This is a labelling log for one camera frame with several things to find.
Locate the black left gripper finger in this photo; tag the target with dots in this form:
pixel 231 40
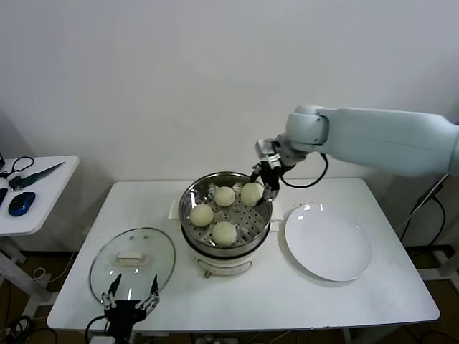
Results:
pixel 154 293
pixel 112 293

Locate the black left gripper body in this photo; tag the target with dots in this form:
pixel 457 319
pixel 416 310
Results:
pixel 123 315

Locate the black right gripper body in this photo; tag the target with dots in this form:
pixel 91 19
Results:
pixel 272 173

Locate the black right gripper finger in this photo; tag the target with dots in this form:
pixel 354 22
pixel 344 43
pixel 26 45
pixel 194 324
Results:
pixel 256 170
pixel 270 191

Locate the white steamed baozi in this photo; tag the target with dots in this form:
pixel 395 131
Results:
pixel 251 194
pixel 224 197
pixel 201 215
pixel 224 234

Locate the round glass pot lid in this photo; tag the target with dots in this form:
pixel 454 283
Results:
pixel 130 258

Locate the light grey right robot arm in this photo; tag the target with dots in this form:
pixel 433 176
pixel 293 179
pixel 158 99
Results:
pixel 376 139

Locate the stainless steel steamer basket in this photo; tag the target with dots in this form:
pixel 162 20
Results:
pixel 224 215

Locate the white electric pot base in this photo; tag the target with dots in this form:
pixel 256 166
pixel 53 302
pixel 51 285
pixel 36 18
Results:
pixel 222 265

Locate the round white plate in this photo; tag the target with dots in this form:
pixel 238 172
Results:
pixel 328 243

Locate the white side table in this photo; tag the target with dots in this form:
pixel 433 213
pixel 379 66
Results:
pixel 54 193

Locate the blue computer mouse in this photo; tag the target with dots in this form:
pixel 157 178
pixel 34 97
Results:
pixel 22 203

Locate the white shelf stand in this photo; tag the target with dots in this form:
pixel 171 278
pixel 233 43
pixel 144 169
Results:
pixel 452 267

